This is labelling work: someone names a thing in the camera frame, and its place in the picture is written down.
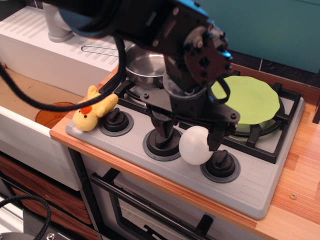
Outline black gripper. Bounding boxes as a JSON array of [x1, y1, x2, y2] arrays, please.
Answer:
[[149, 84, 240, 152]]

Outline white egg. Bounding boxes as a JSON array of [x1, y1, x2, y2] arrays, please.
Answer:
[[179, 126, 214, 165]]

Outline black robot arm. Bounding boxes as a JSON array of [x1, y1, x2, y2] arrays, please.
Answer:
[[50, 0, 240, 151]]

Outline black middle stove knob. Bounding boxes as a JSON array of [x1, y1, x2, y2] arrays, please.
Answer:
[[142, 128, 182, 162]]

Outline black stove knob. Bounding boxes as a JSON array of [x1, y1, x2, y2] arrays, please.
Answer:
[[200, 150, 241, 184], [98, 107, 134, 137], [142, 128, 182, 162]]

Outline black right stove knob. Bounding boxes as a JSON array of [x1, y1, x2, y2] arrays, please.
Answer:
[[200, 150, 241, 184]]

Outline green plate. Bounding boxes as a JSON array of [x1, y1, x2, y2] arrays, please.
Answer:
[[224, 75, 280, 125]]

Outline silver metal pan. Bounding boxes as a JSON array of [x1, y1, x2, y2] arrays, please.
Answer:
[[80, 42, 167, 88]]

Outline black left stove knob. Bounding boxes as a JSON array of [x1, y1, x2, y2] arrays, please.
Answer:
[[98, 107, 134, 137]]

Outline grey toy stove top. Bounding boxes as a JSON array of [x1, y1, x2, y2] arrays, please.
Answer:
[[65, 113, 290, 219]]

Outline black left burner grate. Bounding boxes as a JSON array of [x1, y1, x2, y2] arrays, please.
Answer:
[[113, 78, 182, 125]]

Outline black burner grate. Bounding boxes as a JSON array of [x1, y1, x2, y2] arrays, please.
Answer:
[[178, 82, 302, 165], [113, 78, 182, 125]]

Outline black right burner grate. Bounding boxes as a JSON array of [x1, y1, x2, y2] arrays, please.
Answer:
[[178, 82, 302, 165]]

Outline yellow stuffed duck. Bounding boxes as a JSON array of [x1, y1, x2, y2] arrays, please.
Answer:
[[71, 93, 119, 134]]

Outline orange plastic cup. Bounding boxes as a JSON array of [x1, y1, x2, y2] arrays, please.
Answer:
[[35, 110, 68, 129]]

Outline wooden drawer fronts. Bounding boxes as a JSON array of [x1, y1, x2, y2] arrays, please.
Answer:
[[0, 152, 100, 240]]

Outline grey toy faucet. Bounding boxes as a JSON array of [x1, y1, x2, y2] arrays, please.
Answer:
[[42, 2, 74, 43]]

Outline black braided cable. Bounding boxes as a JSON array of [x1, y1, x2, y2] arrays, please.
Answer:
[[0, 37, 127, 113], [0, 194, 52, 240]]

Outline oven door with handle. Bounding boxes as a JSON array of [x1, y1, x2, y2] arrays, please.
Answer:
[[89, 167, 216, 240]]

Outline black braided cable bottom left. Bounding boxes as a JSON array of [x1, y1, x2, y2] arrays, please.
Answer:
[[0, 194, 52, 240]]

